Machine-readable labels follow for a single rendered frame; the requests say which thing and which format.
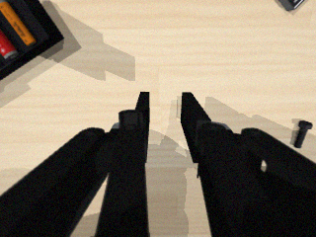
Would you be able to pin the black eraser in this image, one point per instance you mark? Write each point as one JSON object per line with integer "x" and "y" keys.
{"x": 290, "y": 5}

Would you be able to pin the black rack of three bins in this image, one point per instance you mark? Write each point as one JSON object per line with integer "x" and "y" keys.
{"x": 46, "y": 34}

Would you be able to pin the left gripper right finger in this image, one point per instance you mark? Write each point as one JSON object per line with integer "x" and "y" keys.
{"x": 238, "y": 201}

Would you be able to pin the orange battery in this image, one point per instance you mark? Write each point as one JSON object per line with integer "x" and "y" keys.
{"x": 16, "y": 23}

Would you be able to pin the red aa battery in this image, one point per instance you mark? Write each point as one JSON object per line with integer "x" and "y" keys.
{"x": 6, "y": 47}

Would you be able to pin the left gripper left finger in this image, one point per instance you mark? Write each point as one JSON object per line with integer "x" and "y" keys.
{"x": 51, "y": 199}

